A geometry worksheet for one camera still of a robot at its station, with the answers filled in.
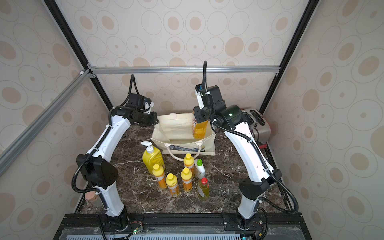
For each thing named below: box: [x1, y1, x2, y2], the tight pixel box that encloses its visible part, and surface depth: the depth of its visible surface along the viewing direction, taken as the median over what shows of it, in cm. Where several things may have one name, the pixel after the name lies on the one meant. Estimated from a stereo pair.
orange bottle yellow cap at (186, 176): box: [180, 167, 193, 192], surface depth 71 cm
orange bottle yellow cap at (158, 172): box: [152, 163, 167, 189], surface depth 72 cm
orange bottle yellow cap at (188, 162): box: [183, 153, 194, 178], surface depth 76 cm
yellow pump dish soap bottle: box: [140, 141, 166, 175], surface depth 77 cm
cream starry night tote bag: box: [151, 112, 216, 161], surface depth 87 cm
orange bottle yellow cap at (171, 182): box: [165, 173, 180, 197], surface depth 69 cm
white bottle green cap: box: [194, 159, 206, 180], surface depth 79 cm
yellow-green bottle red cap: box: [197, 177, 210, 199], surface depth 72 cm
